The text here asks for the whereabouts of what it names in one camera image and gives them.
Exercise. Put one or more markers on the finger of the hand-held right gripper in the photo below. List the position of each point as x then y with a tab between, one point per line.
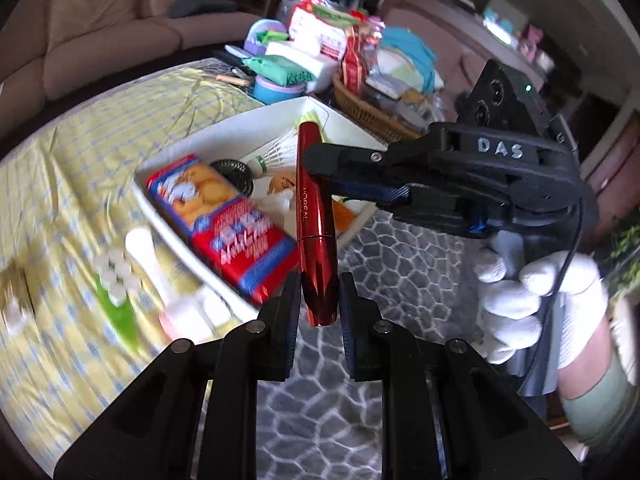
435	210
350	162

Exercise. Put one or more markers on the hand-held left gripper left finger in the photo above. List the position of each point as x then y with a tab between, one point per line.
292	330

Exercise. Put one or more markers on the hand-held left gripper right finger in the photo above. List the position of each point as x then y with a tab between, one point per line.
348	330

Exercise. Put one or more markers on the red mascara tube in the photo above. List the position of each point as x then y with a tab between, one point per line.
312	240

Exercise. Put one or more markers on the white cardboard box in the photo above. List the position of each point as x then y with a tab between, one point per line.
235	125

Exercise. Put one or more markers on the person's right forearm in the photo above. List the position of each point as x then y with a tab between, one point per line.
590	390

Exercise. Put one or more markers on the person's right hand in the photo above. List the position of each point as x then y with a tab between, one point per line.
580	300

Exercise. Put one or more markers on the wicker basket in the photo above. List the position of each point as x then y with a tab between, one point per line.
360	110

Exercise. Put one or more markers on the orange plastic piece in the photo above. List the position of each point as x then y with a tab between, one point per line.
345	217

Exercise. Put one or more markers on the grey patterned blanket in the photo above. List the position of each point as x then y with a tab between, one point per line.
415	270

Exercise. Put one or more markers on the white feather shuttlecock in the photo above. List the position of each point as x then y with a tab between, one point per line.
280	152

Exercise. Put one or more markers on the red snack bag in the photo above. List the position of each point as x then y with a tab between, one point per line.
357	65

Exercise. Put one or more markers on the white soft packet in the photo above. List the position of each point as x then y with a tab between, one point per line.
320	65

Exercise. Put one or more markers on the blue plastic tub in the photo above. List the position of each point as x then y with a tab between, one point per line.
275	92

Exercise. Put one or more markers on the green packet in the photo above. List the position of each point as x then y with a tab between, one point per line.
280	70

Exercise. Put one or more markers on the black mesh ball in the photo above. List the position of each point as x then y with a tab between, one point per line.
232	172

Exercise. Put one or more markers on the turquoise cloth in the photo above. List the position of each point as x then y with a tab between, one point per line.
410	50

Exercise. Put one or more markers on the red snack packet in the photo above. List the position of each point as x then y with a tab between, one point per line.
220	225

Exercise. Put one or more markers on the white and red packet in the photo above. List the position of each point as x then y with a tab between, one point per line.
315	30

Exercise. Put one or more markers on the purple plastic bowl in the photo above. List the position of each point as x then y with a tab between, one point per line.
260	35

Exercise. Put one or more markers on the white plastic stick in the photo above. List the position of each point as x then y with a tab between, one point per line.
142	250

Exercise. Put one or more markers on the brown loveseat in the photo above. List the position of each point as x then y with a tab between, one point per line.
450	25

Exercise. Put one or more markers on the green and white toy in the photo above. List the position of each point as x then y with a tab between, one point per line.
117	320

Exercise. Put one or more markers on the dark grey pillow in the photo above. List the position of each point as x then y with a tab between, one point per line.
200	7

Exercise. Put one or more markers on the brown fabric sofa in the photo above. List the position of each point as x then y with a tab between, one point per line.
100	50

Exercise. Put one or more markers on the yellow checked tablecloth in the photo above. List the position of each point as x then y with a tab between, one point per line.
60	160

